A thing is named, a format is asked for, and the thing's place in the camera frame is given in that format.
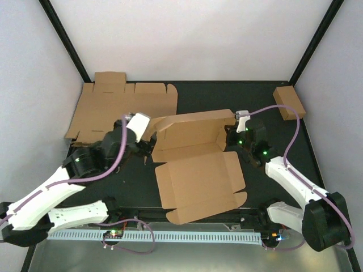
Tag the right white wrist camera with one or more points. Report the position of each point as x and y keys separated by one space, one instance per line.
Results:
x=242 y=116

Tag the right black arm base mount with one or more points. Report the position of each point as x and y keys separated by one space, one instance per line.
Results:
x=257 y=218

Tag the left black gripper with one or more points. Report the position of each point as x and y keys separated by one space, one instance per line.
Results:
x=147 y=147

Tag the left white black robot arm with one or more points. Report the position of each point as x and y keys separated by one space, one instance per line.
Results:
x=33 y=218

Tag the right black frame post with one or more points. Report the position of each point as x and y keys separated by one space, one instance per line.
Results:
x=319 y=34

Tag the stack of flat cardboard blanks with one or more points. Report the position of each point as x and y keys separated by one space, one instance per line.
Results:
x=110 y=97

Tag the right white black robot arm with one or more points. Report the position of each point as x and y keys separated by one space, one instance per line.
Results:
x=321 y=217

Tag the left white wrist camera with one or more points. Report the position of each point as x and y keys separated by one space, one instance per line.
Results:
x=137 y=124

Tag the folded small cardboard box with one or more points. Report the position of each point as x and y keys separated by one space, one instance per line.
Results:
x=287 y=96

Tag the metal front plate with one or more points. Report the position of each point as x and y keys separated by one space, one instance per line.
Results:
x=66 y=255

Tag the black frame post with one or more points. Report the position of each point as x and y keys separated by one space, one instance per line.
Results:
x=65 y=39
x=319 y=34

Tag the left black frame post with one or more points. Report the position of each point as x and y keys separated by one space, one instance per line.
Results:
x=65 y=39

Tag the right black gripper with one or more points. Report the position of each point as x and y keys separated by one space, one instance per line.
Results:
x=230 y=132

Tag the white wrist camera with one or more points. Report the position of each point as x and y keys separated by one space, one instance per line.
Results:
x=137 y=124
x=242 y=116

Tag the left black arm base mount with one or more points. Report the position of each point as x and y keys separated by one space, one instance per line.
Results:
x=116 y=218

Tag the black aluminium rail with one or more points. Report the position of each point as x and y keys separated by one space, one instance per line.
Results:
x=184 y=216

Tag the white slotted cable duct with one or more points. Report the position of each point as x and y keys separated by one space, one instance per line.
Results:
x=158 y=236

